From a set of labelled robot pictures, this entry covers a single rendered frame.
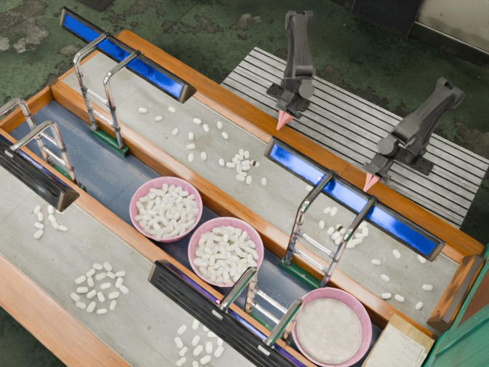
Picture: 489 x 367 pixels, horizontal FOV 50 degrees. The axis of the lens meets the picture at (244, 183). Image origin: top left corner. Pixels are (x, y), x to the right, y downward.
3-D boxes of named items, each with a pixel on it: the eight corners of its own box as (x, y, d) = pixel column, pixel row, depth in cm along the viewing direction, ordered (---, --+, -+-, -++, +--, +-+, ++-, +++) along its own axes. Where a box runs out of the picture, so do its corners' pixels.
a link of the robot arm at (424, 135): (414, 158, 210) (457, 95, 186) (401, 148, 212) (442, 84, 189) (422, 153, 213) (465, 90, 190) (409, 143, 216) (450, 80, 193)
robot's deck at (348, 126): (255, 52, 257) (255, 46, 254) (487, 166, 226) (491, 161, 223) (139, 177, 214) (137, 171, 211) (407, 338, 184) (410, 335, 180)
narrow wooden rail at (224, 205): (63, 95, 232) (57, 77, 223) (427, 346, 180) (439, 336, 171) (54, 102, 230) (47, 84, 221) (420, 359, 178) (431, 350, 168)
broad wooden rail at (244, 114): (131, 56, 258) (126, 27, 242) (467, 266, 206) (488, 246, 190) (113, 70, 253) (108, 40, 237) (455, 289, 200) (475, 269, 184)
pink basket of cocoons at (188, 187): (165, 178, 209) (163, 164, 201) (217, 214, 201) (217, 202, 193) (118, 223, 197) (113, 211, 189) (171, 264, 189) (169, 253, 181)
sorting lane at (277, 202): (108, 48, 241) (108, 44, 239) (469, 274, 188) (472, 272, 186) (60, 84, 227) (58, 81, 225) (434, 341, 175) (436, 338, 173)
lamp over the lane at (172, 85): (75, 16, 204) (71, 1, 198) (197, 92, 186) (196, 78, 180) (60, 27, 201) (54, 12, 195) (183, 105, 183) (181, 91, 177)
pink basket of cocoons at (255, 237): (202, 221, 200) (201, 208, 192) (269, 239, 197) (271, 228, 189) (178, 283, 185) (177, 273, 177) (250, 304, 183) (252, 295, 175)
